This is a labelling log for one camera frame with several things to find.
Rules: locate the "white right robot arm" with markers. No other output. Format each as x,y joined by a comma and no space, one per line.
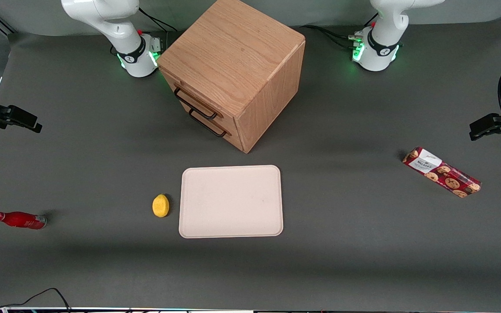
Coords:
120,30

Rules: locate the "oak wooden drawer cabinet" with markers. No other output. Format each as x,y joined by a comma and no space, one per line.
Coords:
233,43

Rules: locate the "red cookie box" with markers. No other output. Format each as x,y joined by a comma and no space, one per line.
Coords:
442,173

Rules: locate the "red soda bottle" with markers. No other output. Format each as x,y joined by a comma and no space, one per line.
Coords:
20,219

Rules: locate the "yellow lemon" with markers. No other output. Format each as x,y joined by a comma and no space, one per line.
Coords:
160,206

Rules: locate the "dark grey table mat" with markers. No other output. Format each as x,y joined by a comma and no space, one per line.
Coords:
363,261

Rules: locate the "beige plastic tray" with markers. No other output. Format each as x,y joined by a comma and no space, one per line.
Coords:
233,204

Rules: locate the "black aluminium frame rail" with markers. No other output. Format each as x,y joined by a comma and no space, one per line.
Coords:
0,21

